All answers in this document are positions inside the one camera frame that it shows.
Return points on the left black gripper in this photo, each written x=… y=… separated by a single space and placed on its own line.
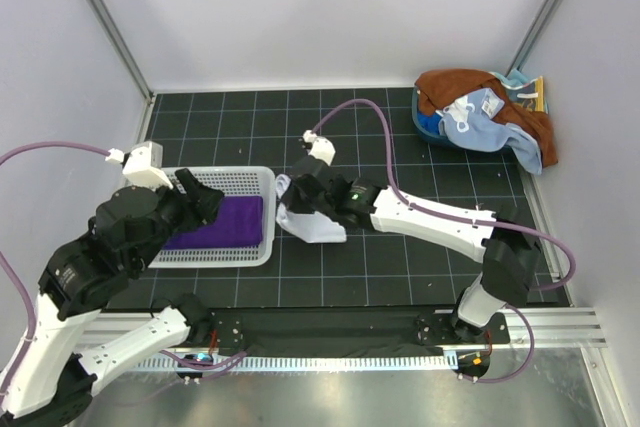
x=205 y=201

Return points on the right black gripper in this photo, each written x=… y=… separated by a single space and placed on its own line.
x=292 y=193

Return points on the purple towel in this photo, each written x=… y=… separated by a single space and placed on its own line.
x=238 y=224

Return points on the white plastic mesh basket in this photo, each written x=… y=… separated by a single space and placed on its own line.
x=233 y=181

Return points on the white towel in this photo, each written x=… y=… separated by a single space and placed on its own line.
x=313 y=228

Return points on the light blue towel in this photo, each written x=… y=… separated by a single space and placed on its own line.
x=490 y=132

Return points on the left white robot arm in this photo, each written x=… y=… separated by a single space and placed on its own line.
x=49 y=383

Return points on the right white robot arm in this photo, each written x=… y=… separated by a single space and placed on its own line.
x=508 y=257

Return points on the black grid mat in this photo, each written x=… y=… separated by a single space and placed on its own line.
x=263 y=128

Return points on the blue plastic tub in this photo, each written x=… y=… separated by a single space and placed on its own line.
x=468 y=122

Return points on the brown towel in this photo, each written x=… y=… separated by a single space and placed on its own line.
x=450 y=87

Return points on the yellow patterned cloth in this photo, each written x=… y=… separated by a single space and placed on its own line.
x=531 y=96

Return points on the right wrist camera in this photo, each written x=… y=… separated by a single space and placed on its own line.
x=319 y=147

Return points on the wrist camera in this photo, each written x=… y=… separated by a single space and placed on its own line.
x=319 y=147
x=143 y=167

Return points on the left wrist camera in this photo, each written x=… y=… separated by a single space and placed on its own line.
x=143 y=167

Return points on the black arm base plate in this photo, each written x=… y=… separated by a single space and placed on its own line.
x=344 y=330

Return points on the white slotted cable duct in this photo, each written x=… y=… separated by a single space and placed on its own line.
x=447 y=361

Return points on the aluminium front rail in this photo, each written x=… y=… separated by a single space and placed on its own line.
x=550 y=327

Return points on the left aluminium corner post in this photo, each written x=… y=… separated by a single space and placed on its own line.
x=118 y=42

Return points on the aluminium corner post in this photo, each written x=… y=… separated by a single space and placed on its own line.
x=118 y=42
x=533 y=34

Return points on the right aluminium corner post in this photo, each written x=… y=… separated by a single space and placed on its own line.
x=533 y=34

